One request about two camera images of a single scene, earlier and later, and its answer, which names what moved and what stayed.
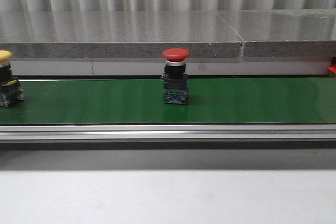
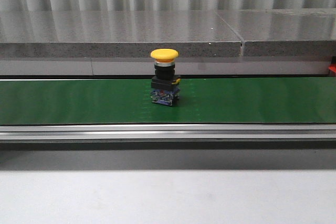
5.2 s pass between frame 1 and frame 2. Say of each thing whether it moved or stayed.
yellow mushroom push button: moved
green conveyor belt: stayed
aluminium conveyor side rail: stayed
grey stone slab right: stayed
